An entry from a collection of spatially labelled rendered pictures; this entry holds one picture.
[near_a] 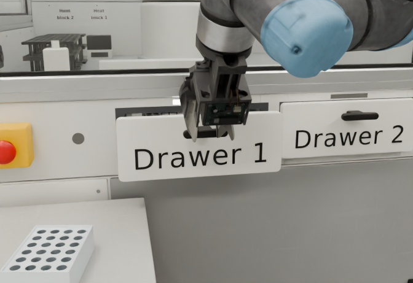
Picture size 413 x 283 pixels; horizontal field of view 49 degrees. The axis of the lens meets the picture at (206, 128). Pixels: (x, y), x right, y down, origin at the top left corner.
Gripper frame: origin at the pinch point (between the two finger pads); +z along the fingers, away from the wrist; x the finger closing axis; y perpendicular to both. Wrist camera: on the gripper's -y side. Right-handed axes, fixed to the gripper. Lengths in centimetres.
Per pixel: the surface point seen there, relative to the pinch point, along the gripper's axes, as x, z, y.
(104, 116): -16.6, 7.4, -10.3
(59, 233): -22.9, 4.9, 14.2
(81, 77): -20.2, 1.3, -14.2
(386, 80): 39.6, 3.4, -13.5
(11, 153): -31.4, 6.6, -2.1
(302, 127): 21.2, 9.1, -6.9
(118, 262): -14.8, 5.8, 19.0
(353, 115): 29.7, 4.8, -5.6
